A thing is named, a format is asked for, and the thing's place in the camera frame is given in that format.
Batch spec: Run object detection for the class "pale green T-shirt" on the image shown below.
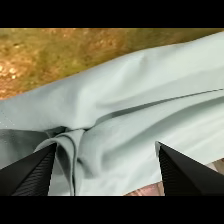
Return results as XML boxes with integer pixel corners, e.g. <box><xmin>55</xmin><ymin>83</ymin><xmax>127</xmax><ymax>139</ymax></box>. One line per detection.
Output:
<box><xmin>0</xmin><ymin>31</ymin><xmax>224</xmax><ymax>197</ymax></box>

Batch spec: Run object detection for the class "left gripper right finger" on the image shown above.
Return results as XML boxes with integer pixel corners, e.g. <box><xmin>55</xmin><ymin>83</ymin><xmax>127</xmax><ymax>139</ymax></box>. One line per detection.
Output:
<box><xmin>155</xmin><ymin>141</ymin><xmax>224</xmax><ymax>197</ymax></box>

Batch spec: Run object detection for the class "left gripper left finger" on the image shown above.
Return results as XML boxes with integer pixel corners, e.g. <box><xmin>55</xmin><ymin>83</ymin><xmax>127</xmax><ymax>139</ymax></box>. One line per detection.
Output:
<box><xmin>0</xmin><ymin>142</ymin><xmax>58</xmax><ymax>197</ymax></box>

